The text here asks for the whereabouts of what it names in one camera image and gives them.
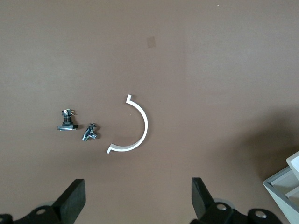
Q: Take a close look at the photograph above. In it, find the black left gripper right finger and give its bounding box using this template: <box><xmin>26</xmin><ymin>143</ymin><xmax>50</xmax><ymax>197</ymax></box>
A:
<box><xmin>191</xmin><ymin>177</ymin><xmax>284</xmax><ymax>224</ymax></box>

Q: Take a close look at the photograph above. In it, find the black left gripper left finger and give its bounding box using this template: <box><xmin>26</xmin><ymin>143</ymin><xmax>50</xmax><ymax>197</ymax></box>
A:
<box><xmin>0</xmin><ymin>178</ymin><xmax>86</xmax><ymax>224</ymax></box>

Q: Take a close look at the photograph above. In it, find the small chrome metal fitting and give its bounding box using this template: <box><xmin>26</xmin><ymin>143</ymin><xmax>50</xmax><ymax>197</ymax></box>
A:
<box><xmin>81</xmin><ymin>122</ymin><xmax>100</xmax><ymax>142</ymax></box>

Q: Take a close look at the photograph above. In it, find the black switch component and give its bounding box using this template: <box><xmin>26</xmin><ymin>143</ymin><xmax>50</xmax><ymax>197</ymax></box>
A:
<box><xmin>57</xmin><ymin>108</ymin><xmax>79</xmax><ymax>133</ymax></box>

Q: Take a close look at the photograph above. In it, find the white semicircular bracket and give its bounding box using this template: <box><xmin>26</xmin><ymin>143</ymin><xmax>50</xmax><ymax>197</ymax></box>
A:
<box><xmin>106</xmin><ymin>94</ymin><xmax>150</xmax><ymax>154</ymax></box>

